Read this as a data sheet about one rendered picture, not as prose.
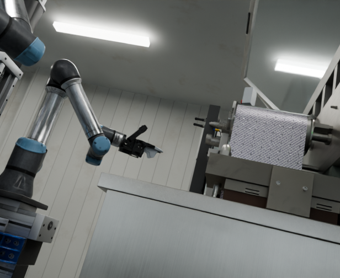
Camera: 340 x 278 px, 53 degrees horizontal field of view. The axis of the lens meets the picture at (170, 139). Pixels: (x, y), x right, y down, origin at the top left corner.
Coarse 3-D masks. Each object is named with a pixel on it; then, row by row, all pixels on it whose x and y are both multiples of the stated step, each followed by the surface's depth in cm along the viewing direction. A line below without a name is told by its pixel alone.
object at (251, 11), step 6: (252, 0) 163; (252, 6) 166; (252, 12) 170; (252, 18) 173; (252, 24) 178; (246, 30) 184; (246, 36) 189; (246, 42) 193; (246, 48) 197; (246, 54) 202; (246, 60) 207; (246, 66) 214; (258, 96) 223; (264, 102) 221; (270, 108) 218
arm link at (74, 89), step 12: (60, 60) 151; (60, 72) 147; (72, 72) 148; (60, 84) 149; (72, 84) 147; (72, 96) 147; (84, 96) 149; (84, 108) 146; (84, 120) 146; (96, 120) 148; (84, 132) 148; (96, 132) 146; (96, 144) 143; (108, 144) 145; (96, 156) 151
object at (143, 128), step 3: (141, 126) 169; (144, 126) 168; (138, 129) 171; (141, 129) 168; (144, 129) 168; (135, 132) 166; (138, 132) 167; (141, 132) 167; (132, 135) 166; (135, 135) 166; (138, 135) 167; (126, 138) 168; (129, 138) 165; (132, 138) 166; (129, 141) 167
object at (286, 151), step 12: (240, 132) 113; (252, 132) 113; (264, 132) 112; (240, 144) 112; (252, 144) 111; (264, 144) 111; (276, 144) 110; (288, 144) 110; (300, 144) 109; (240, 156) 110; (252, 156) 110; (264, 156) 109; (276, 156) 109; (288, 156) 108; (300, 156) 108; (300, 168) 106
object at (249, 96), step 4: (248, 88) 184; (252, 88) 183; (244, 92) 184; (248, 92) 183; (252, 92) 182; (256, 92) 187; (244, 96) 183; (248, 96) 182; (252, 96) 182; (256, 96) 187; (244, 100) 182; (248, 100) 181; (252, 100) 182; (248, 104) 182; (252, 104) 182
